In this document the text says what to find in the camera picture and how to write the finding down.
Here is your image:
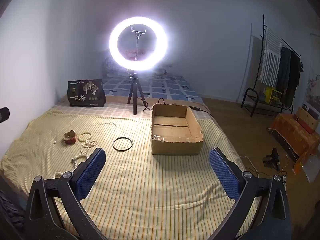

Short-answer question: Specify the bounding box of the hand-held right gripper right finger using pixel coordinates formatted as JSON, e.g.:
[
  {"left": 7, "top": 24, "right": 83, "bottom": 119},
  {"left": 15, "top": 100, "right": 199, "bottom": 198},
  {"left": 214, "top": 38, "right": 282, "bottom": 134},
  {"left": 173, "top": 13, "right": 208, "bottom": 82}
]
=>
[{"left": 209, "top": 147, "right": 292, "bottom": 240}]

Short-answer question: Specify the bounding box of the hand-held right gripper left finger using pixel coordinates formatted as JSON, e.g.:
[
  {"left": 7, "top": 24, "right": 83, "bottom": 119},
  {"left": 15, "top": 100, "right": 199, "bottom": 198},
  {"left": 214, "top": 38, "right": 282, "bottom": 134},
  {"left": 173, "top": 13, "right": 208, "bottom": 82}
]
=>
[{"left": 24, "top": 147, "right": 107, "bottom": 240}]

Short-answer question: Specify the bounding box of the white pearl necklace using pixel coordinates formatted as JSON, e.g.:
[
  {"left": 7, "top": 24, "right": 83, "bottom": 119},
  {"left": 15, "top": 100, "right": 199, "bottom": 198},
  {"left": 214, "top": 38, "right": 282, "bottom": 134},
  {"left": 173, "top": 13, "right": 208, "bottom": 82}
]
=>
[{"left": 78, "top": 132, "right": 98, "bottom": 153}]

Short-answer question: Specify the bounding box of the red strap wristwatch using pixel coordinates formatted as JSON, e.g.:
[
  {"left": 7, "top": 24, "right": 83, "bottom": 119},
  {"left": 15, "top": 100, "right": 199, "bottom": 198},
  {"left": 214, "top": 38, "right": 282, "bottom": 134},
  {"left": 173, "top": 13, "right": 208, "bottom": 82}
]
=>
[{"left": 62, "top": 130, "right": 78, "bottom": 145}]

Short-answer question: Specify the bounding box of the cardboard box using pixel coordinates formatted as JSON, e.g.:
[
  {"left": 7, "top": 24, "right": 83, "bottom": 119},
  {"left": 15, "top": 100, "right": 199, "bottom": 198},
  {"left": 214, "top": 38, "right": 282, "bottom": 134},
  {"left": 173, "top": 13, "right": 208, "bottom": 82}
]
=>
[{"left": 151, "top": 103, "right": 204, "bottom": 155}]

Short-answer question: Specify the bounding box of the yellow striped bed sheet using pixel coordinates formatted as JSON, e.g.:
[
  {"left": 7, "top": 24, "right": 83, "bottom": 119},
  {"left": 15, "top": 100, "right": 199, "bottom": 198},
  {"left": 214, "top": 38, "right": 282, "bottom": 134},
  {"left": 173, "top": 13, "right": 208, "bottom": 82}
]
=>
[{"left": 1, "top": 102, "right": 260, "bottom": 240}]

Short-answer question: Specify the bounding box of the small black floor tripod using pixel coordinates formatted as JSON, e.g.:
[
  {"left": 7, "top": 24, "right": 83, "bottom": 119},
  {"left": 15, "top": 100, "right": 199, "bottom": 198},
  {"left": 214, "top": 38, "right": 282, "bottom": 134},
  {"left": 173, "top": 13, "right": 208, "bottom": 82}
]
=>
[{"left": 262, "top": 148, "right": 281, "bottom": 172}]

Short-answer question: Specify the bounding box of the black printed snack bag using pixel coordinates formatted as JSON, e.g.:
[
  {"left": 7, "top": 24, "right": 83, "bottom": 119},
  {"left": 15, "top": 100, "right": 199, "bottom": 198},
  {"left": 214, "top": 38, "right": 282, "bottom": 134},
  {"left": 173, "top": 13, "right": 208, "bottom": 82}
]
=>
[{"left": 68, "top": 79, "right": 107, "bottom": 107}]

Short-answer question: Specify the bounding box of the orange covered bench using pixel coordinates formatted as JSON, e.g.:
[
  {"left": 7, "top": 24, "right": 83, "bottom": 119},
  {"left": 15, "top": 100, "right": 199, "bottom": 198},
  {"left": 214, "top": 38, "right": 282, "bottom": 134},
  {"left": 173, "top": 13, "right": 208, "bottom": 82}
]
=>
[{"left": 268, "top": 113, "right": 320, "bottom": 175}]

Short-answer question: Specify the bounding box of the black tripod stand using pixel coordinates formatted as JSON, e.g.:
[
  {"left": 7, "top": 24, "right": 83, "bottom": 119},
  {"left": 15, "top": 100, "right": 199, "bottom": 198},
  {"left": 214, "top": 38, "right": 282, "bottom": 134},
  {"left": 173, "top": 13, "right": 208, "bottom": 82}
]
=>
[{"left": 127, "top": 72, "right": 147, "bottom": 116}]

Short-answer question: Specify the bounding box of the yellow box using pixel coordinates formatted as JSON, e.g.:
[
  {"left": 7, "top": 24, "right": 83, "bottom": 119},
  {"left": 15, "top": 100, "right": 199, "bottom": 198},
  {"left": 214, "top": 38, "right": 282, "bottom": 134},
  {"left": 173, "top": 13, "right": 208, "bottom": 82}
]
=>
[{"left": 264, "top": 86, "right": 282, "bottom": 105}]

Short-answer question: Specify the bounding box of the light wooden box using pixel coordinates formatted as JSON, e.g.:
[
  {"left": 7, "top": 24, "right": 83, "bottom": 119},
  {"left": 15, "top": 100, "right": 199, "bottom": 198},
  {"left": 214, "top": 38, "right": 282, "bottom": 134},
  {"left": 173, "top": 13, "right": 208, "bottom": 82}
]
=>
[{"left": 296, "top": 107, "right": 320, "bottom": 134}]

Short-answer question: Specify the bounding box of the grey patterned pillow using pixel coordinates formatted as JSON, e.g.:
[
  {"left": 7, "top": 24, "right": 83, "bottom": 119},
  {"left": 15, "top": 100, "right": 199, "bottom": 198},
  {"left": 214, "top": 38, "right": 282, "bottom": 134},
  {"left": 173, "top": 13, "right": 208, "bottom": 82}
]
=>
[{"left": 102, "top": 56, "right": 175, "bottom": 77}]

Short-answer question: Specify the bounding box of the black clothes rack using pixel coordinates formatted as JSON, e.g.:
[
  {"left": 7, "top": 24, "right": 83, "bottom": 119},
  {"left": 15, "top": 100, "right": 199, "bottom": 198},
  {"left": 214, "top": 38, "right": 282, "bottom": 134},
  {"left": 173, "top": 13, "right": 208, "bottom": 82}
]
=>
[{"left": 241, "top": 14, "right": 303, "bottom": 117}]

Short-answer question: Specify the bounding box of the black hanging garment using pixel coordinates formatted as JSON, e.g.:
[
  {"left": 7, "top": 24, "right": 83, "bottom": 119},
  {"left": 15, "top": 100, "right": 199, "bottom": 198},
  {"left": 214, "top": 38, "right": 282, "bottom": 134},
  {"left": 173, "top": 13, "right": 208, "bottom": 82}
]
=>
[{"left": 284, "top": 51, "right": 302, "bottom": 108}]

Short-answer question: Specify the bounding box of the dark hanging garment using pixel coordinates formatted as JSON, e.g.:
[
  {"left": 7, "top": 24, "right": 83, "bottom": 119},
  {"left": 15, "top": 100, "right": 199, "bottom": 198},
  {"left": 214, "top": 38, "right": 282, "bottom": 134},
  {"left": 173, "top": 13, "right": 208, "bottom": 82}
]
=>
[{"left": 276, "top": 45, "right": 292, "bottom": 92}]

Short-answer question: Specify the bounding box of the white striped towel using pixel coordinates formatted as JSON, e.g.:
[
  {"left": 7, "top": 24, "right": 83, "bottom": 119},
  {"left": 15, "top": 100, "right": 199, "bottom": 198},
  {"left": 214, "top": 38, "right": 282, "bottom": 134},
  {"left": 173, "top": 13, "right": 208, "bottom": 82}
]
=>
[{"left": 257, "top": 27, "right": 282, "bottom": 87}]

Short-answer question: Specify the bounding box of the phone holder clamp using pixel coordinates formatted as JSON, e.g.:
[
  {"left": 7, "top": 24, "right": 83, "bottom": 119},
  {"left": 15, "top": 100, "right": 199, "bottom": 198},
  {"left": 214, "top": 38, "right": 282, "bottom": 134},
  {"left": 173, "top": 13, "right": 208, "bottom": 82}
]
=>
[{"left": 130, "top": 26, "right": 146, "bottom": 36}]

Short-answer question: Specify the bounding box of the white floor cable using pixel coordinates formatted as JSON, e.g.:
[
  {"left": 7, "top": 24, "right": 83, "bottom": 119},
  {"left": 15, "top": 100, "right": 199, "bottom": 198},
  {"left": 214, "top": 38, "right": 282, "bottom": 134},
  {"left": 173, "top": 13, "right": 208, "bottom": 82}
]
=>
[{"left": 239, "top": 155, "right": 288, "bottom": 178}]

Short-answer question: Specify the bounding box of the dark ring bangle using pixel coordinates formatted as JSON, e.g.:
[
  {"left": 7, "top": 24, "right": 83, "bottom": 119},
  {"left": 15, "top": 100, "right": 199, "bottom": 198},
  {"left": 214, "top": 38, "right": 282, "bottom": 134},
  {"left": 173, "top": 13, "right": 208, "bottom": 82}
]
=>
[{"left": 112, "top": 137, "right": 133, "bottom": 152}]

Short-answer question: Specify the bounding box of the black power cable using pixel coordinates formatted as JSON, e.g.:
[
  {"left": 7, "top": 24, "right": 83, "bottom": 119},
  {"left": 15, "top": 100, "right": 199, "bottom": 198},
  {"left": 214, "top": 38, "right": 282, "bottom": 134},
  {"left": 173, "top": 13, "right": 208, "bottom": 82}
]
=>
[{"left": 143, "top": 98, "right": 213, "bottom": 117}]

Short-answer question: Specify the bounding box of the white ring light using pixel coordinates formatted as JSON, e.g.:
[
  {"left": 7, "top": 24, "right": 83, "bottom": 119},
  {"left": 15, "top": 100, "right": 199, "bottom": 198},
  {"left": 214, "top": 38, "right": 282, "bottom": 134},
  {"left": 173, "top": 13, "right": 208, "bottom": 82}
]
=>
[{"left": 109, "top": 16, "right": 172, "bottom": 71}]

